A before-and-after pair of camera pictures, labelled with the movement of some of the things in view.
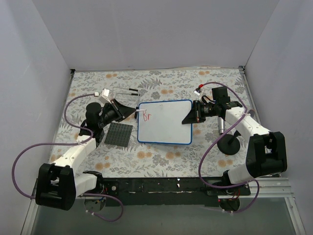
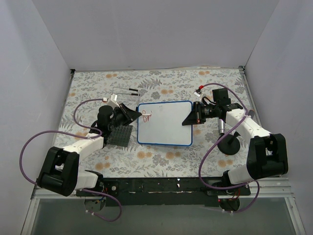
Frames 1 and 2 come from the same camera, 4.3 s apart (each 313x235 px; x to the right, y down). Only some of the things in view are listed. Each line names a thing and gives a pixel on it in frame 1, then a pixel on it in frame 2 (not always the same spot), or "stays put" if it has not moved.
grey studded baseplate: [119, 134] stays put
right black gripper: [196, 111] stays put
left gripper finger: [124, 111] → [133, 115]
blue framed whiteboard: [162, 122] stays put
